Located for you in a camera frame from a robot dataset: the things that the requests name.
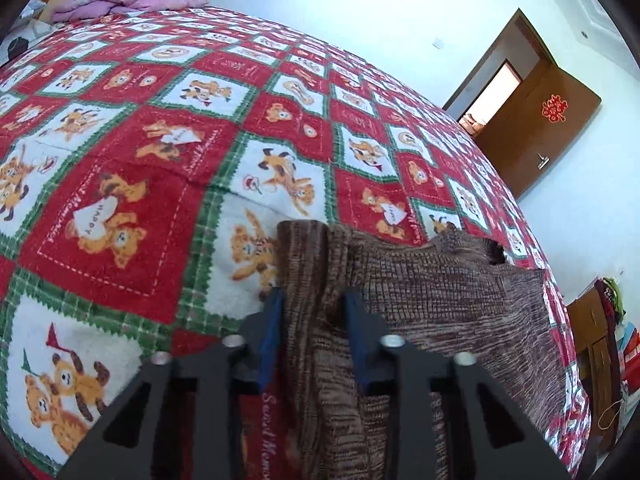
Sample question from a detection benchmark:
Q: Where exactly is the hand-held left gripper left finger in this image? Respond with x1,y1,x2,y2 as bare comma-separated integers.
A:
57,287,287,480

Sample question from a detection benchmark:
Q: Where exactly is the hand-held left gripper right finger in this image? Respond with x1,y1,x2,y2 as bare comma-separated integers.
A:
342,289,572,480

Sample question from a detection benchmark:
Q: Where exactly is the brown knitted sweater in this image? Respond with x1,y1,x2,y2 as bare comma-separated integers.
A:
275,219,586,480

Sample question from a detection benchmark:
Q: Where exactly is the red checkered printed bear blanket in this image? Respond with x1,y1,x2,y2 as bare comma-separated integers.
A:
0,6,591,480

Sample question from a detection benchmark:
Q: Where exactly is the wooden cabinet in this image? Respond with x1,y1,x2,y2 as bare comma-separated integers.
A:
565,285,626,453

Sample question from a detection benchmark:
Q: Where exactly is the brown wooden door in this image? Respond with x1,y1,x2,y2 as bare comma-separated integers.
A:
472,62,602,200

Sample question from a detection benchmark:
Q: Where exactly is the red paper door decoration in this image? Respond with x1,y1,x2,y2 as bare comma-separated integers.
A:
541,94,568,123

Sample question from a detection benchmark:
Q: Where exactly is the white pillow with dark spots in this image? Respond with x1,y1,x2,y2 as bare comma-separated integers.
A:
0,0,51,66

